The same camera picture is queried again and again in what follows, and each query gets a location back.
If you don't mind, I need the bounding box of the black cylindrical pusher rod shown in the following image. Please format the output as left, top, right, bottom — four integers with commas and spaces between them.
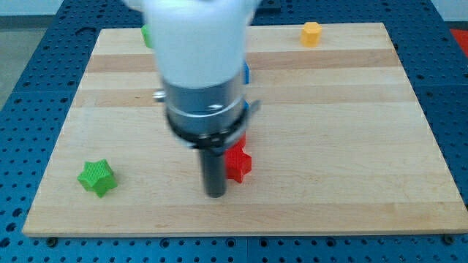
199, 149, 227, 198

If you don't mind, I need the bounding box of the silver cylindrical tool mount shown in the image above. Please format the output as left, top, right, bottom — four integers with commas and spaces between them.
153, 74, 261, 150

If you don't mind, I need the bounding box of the green star block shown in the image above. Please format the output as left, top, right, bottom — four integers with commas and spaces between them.
77, 159, 118, 198

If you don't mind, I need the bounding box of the green block behind arm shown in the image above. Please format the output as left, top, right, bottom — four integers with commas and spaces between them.
141, 24, 153, 49

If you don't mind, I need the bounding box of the blue block behind arm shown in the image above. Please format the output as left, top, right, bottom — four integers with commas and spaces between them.
243, 61, 250, 110

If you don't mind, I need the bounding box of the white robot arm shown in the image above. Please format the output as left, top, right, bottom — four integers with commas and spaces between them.
124, 0, 260, 198

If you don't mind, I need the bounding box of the red star block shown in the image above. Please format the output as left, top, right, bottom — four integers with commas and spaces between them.
224, 134, 252, 183

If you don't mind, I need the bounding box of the wooden board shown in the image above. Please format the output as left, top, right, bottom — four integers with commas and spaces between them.
23, 23, 467, 237

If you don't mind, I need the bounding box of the yellow hexagon block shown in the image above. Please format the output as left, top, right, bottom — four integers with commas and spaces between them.
300, 22, 322, 47

